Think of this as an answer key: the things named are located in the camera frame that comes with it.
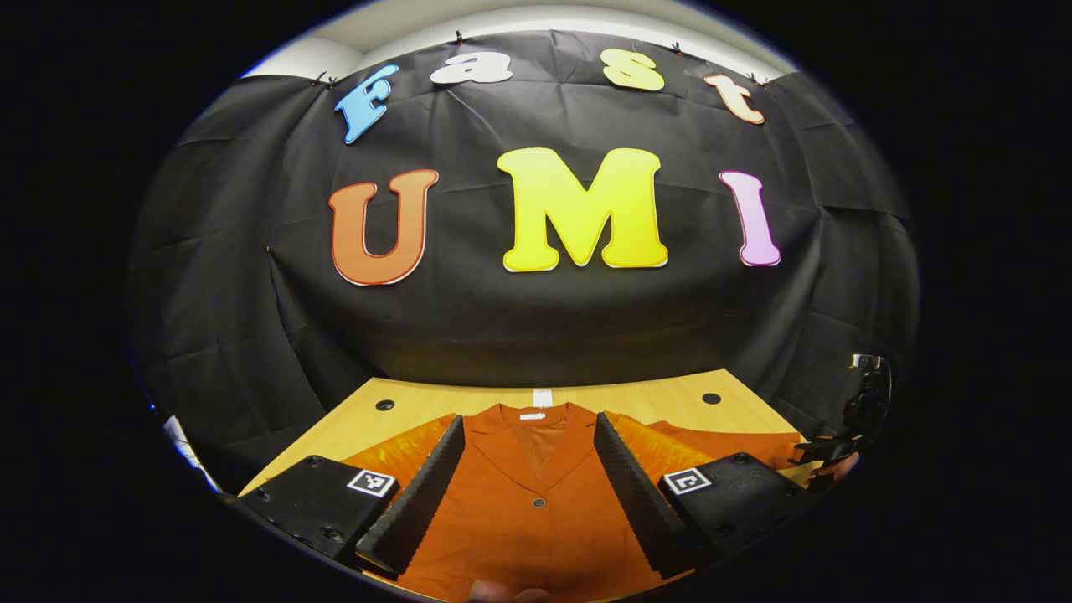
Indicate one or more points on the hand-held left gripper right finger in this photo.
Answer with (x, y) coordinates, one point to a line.
(641, 502)

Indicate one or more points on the rust orange button shirt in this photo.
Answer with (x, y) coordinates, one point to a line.
(536, 536)

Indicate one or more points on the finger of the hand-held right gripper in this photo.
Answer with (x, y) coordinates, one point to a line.
(816, 452)

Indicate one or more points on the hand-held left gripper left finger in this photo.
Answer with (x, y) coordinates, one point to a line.
(419, 502)

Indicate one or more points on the black backdrop cloth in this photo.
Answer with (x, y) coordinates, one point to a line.
(519, 318)

